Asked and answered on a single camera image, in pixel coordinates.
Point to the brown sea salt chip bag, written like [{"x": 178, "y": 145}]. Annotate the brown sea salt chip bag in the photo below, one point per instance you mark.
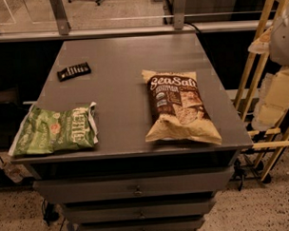
[{"x": 177, "y": 109}]

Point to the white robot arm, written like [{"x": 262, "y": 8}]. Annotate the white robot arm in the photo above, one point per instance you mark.
[{"x": 279, "y": 39}]

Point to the black rxbar chocolate bar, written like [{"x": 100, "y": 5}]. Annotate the black rxbar chocolate bar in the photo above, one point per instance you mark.
[{"x": 73, "y": 72}]

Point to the green kettle chip bag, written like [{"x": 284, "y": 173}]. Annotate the green kettle chip bag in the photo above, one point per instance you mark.
[{"x": 45, "y": 132}]

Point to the grey metal drawer cabinet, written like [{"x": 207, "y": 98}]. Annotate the grey metal drawer cabinet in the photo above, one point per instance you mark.
[{"x": 125, "y": 183}]

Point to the grey metal railing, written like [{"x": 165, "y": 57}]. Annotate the grey metal railing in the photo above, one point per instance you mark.
[{"x": 29, "y": 20}]

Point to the yellow wooden rack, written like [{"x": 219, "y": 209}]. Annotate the yellow wooden rack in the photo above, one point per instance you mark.
[{"x": 270, "y": 82}]

